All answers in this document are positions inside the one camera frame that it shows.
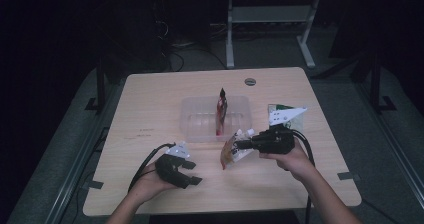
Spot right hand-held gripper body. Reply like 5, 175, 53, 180
251, 107, 308, 155

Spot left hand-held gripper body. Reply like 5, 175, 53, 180
154, 142, 192, 189

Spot clear snack packet red edge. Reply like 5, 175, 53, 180
220, 128, 256, 171

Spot red and black snack packet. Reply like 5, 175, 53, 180
215, 87, 229, 137

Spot clear plastic container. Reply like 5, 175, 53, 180
179, 95, 253, 144

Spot person's left hand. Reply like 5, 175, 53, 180
128, 160, 178, 204

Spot person's right hand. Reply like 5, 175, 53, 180
259, 146, 318, 184

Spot green and white snack packet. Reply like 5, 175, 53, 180
267, 103, 305, 132

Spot grey tape strip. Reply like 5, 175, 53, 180
336, 171, 361, 181
86, 179, 105, 190

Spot black metal stand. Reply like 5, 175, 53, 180
369, 52, 398, 114
84, 55, 108, 114

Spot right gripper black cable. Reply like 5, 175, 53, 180
290, 129, 317, 224

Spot metal floor rail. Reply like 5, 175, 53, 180
353, 80, 424, 203
41, 83, 129, 224

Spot white desk frame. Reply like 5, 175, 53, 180
213, 0, 323, 70

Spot black floor cables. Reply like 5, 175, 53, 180
154, 3, 228, 72

